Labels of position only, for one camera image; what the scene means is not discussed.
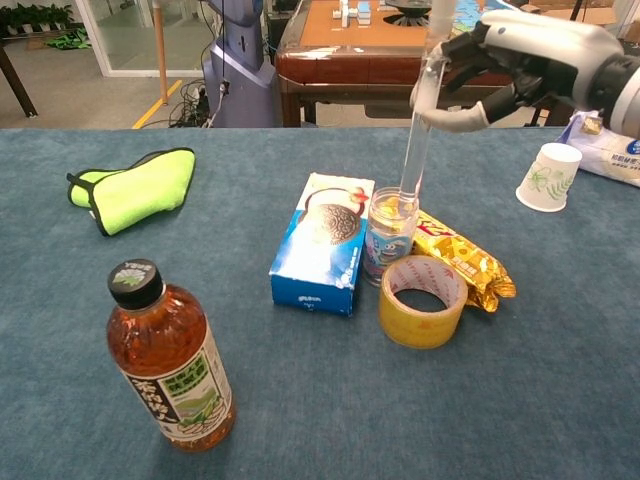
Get gold snack packet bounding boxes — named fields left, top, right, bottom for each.
left=410, top=208, right=518, bottom=314

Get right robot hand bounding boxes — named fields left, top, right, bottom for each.
left=409, top=9, right=624, bottom=134

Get brown tea bottle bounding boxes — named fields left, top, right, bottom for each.
left=105, top=258, right=238, bottom=455

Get blue cookie box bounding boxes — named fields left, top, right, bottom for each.
left=268, top=172, right=376, bottom=319

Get dark furniture leg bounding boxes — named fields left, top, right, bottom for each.
left=0, top=38, right=40, bottom=120

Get white tissue pack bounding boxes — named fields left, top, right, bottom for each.
left=556, top=109, right=640, bottom=189

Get cardboard box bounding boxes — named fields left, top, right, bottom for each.
left=519, top=0, right=619, bottom=26

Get brown mahjong table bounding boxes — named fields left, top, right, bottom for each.
left=274, top=0, right=602, bottom=129

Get white paper cup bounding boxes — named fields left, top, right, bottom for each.
left=515, top=142, right=584, bottom=214

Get stacked white mahjong tiles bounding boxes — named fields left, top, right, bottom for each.
left=331, top=0, right=374, bottom=29

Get pile of mahjong tiles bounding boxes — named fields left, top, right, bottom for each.
left=452, top=0, right=501, bottom=24

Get green item on floor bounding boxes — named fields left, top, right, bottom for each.
left=46, top=27, right=94, bottom=51

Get green microfibre cloth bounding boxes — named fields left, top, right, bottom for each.
left=66, top=146, right=197, bottom=238

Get clear plastic tube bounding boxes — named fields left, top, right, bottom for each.
left=399, top=0, right=458, bottom=202

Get black table centre hub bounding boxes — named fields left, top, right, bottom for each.
left=381, top=0, right=434, bottom=27

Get clear jar with cartoon label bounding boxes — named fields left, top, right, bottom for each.
left=365, top=186, right=420, bottom=288

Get potted green plants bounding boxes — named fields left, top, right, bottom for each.
left=0, top=2, right=76, bottom=37

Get yellow tape roll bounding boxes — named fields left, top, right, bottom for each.
left=376, top=254, right=470, bottom=350

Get wooden pole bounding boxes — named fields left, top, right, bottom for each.
left=151, top=0, right=172, bottom=107

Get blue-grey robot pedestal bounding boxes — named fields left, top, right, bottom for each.
left=201, top=0, right=282, bottom=129

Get tangled floor cables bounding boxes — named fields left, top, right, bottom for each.
left=149, top=78, right=222, bottom=129

